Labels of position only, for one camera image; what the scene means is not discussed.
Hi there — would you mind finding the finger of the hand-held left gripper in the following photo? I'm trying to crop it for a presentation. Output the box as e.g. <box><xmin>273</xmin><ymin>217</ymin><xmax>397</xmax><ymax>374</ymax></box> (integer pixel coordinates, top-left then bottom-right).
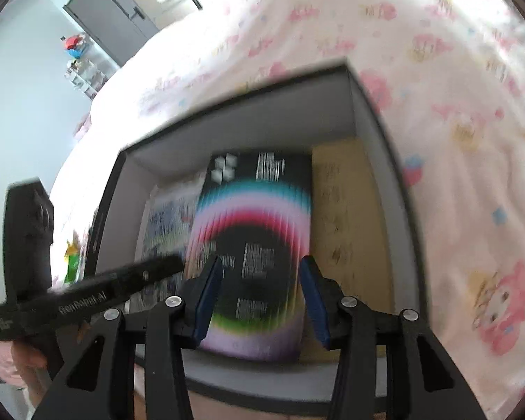
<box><xmin>110</xmin><ymin>254</ymin><xmax>185</xmax><ymax>300</ymax></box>

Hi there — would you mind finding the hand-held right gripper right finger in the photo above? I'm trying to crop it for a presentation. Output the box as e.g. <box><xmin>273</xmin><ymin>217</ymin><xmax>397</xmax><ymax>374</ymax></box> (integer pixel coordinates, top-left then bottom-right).
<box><xmin>299</xmin><ymin>254</ymin><xmax>486</xmax><ymax>420</ymax></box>

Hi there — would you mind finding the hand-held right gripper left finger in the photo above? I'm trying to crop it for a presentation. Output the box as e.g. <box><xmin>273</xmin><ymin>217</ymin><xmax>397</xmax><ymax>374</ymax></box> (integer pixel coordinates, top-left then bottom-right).
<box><xmin>35</xmin><ymin>254</ymin><xmax>225</xmax><ymax>420</ymax></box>

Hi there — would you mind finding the cartoon print packet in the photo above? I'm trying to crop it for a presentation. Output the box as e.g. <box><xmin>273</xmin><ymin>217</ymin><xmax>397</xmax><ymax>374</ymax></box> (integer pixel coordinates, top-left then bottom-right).
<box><xmin>129</xmin><ymin>178</ymin><xmax>207</xmax><ymax>316</ymax></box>

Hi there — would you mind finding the black rainbow print box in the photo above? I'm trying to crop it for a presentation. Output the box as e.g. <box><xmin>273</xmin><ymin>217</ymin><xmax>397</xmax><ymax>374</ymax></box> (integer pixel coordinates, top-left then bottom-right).
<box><xmin>184</xmin><ymin>152</ymin><xmax>314</xmax><ymax>363</ymax></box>

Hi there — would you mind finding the black storage box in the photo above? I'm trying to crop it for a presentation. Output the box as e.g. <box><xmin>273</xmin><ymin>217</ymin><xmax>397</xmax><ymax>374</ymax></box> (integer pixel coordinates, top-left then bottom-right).
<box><xmin>82</xmin><ymin>63</ymin><xmax>430</xmax><ymax>417</ymax></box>

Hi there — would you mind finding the person's left forearm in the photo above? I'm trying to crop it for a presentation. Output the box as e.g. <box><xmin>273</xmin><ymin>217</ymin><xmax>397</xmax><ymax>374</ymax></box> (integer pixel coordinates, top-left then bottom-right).
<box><xmin>0</xmin><ymin>337</ymin><xmax>20</xmax><ymax>386</ymax></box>

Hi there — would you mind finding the person's left hand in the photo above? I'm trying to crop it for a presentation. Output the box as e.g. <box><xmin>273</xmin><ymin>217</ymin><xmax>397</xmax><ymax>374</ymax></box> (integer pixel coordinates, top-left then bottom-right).
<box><xmin>9</xmin><ymin>342</ymin><xmax>53</xmax><ymax>407</ymax></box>

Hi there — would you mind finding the green wrapper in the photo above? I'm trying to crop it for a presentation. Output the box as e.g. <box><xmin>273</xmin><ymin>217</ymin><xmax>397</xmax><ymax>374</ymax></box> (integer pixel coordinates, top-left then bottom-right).
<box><xmin>65</xmin><ymin>251</ymin><xmax>86</xmax><ymax>285</ymax></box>

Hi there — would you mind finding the flat tan box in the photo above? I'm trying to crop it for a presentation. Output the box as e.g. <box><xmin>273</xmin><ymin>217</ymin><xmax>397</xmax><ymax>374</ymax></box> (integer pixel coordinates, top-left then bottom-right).
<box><xmin>300</xmin><ymin>138</ymin><xmax>395</xmax><ymax>365</ymax></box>

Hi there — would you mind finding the pink plush cloth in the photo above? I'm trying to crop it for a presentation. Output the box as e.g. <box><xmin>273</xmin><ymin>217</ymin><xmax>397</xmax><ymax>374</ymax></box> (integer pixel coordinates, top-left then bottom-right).
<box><xmin>72</xmin><ymin>113</ymin><xmax>93</xmax><ymax>141</ymax></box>

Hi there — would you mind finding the white storage rack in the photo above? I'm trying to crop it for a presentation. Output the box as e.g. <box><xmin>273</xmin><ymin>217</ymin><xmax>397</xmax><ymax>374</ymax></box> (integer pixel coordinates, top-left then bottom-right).
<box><xmin>65</xmin><ymin>55</ymin><xmax>115</xmax><ymax>99</ymax></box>

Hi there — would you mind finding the colourful toy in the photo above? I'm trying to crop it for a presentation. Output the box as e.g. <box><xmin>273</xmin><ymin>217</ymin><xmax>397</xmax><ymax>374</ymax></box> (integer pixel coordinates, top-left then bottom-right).
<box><xmin>62</xmin><ymin>33</ymin><xmax>91</xmax><ymax>60</ymax></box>

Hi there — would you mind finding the grey wardrobe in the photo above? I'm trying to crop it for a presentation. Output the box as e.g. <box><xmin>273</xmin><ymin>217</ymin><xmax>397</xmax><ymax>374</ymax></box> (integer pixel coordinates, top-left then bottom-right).
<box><xmin>63</xmin><ymin>0</ymin><xmax>160</xmax><ymax>66</ymax></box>

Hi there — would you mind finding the pink cartoon printed blanket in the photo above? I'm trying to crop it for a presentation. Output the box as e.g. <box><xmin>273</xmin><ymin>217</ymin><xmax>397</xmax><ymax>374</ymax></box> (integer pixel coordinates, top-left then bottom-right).
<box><xmin>48</xmin><ymin>0</ymin><xmax>525</xmax><ymax>420</ymax></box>

